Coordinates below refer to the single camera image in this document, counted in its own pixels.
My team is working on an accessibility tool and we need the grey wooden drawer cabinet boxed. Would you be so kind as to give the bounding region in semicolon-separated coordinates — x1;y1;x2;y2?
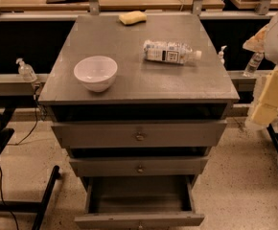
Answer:
37;13;241;190

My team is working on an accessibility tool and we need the grey top drawer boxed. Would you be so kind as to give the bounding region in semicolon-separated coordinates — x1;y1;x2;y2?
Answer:
52;120;227;149

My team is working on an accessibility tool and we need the clear pump dispenser bottle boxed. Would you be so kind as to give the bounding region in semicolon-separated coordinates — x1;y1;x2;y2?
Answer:
16;58;37;82

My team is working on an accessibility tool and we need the grey bottom drawer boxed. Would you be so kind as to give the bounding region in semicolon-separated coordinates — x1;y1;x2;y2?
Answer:
75;175;204;230

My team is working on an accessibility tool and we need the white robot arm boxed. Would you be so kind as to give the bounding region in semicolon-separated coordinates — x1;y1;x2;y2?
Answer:
243;12;278;130

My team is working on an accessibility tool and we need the white bowl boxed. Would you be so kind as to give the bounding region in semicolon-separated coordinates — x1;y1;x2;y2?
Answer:
74;56;118;92

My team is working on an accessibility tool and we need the grey middle drawer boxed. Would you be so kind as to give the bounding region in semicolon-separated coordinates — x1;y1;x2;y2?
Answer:
69;156;208;177

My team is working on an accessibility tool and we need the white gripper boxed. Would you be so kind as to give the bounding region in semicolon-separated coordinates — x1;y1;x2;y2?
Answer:
245;66;278;130

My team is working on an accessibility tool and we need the lying plastic water bottle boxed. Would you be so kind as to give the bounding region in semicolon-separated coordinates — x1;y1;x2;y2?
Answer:
143;40;202;65

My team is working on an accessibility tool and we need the black floor cable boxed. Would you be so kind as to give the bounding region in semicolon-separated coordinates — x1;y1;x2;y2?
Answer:
0;94;41;230

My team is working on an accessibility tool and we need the yellow sponge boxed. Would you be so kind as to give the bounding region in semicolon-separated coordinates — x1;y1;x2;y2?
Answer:
119;11;147;26

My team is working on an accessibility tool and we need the black table leg left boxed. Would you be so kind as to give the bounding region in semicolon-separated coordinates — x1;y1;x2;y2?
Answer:
0;166;60;230

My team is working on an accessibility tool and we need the small white pump bottle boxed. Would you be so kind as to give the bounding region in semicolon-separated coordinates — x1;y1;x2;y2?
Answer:
218;45;227;65

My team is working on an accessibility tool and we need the upright clear water bottle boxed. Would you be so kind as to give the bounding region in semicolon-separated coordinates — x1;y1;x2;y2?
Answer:
243;52;265;77

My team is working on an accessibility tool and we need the grey drawer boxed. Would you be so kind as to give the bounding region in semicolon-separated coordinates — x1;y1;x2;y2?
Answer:
75;175;204;230
69;156;208;177
52;120;227;149

